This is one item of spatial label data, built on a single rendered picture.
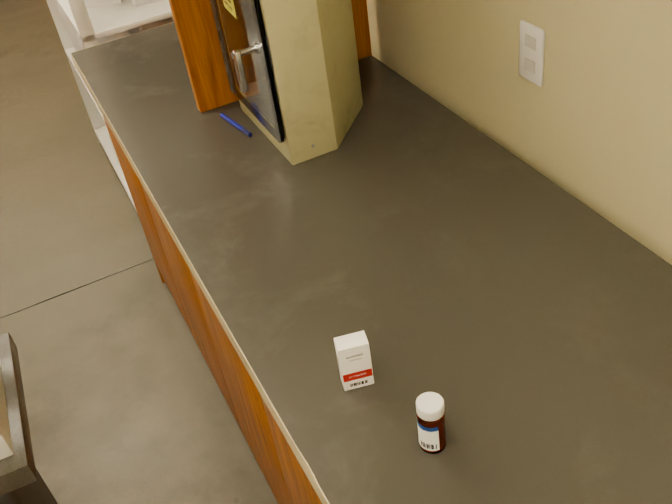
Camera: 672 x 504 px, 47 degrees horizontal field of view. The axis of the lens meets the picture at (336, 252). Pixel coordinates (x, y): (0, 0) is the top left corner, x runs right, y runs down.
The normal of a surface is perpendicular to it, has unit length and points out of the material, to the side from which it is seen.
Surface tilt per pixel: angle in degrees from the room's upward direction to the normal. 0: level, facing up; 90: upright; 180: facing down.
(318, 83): 90
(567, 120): 90
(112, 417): 0
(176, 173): 0
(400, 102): 0
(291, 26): 90
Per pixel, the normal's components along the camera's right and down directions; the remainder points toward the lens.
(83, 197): -0.12, -0.77
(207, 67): 0.44, 0.52
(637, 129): -0.89, 0.36
